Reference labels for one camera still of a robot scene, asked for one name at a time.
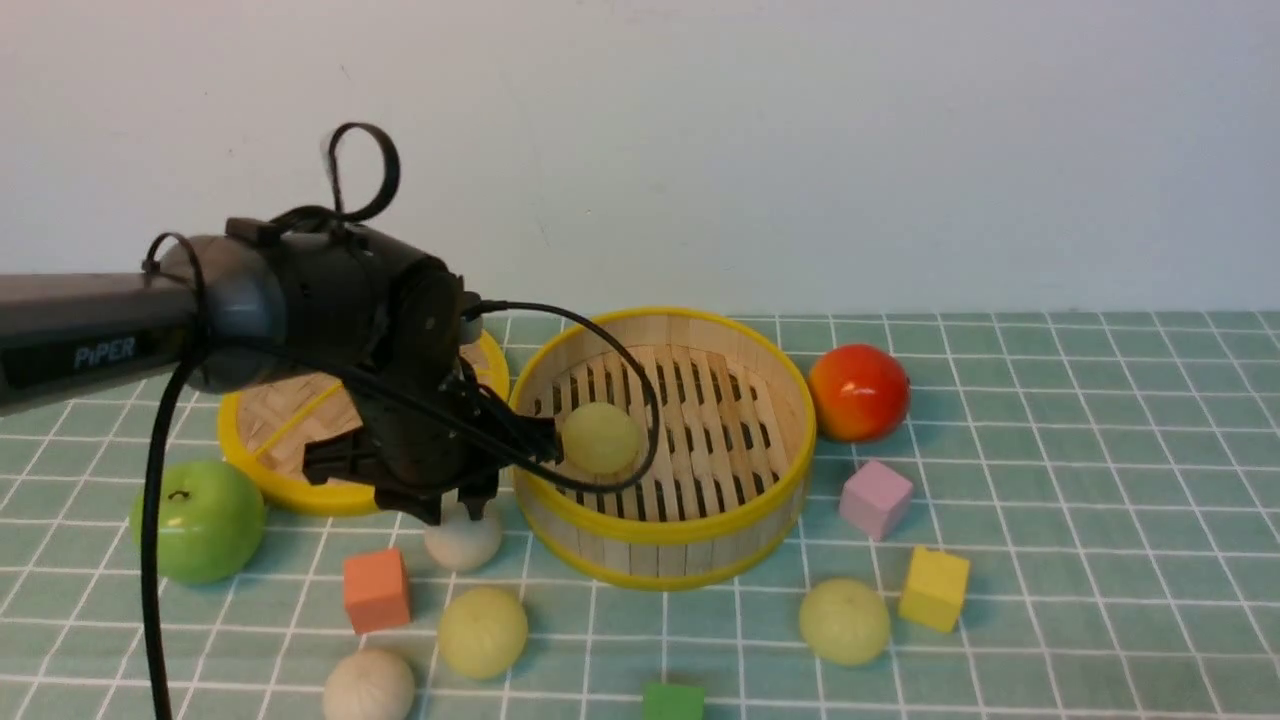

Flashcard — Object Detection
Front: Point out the pink cube block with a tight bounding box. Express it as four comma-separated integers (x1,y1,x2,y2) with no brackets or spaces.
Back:
838,460,915,542

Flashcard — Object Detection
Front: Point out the bamboo steamer lid yellow rim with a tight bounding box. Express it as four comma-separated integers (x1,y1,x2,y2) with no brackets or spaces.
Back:
218,331,511,518

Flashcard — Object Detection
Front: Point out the yellow-green bun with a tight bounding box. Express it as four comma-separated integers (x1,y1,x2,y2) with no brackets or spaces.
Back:
797,577,891,667
559,402,641,475
436,587,530,680

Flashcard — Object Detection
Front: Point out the white bun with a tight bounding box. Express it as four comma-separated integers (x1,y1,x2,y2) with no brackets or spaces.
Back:
422,501,503,574
323,648,417,719

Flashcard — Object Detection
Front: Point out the bamboo steamer tray yellow rim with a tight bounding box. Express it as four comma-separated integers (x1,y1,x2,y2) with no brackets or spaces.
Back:
511,307,817,591

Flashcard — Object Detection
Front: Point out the orange cube block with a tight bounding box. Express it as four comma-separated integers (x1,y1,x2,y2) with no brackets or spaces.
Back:
343,547,412,635

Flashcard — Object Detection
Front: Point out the green apple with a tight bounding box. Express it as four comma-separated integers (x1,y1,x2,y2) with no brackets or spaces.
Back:
156,459,268,585

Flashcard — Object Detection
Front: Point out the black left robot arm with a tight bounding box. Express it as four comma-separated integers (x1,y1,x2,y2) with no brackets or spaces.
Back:
1,219,562,525

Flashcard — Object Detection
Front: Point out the yellow cube block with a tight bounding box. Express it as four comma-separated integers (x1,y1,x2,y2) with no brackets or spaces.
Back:
899,546,972,633

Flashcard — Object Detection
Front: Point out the red tomato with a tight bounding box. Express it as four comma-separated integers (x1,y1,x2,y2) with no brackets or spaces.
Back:
808,345,911,445

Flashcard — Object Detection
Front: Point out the green cube block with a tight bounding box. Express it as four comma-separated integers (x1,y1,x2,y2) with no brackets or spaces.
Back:
643,682,707,720

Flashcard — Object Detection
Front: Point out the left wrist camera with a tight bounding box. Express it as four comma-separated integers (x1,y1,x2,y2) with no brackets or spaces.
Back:
458,306,484,346

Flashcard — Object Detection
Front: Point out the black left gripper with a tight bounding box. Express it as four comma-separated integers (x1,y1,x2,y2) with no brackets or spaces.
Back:
302,363,563,525

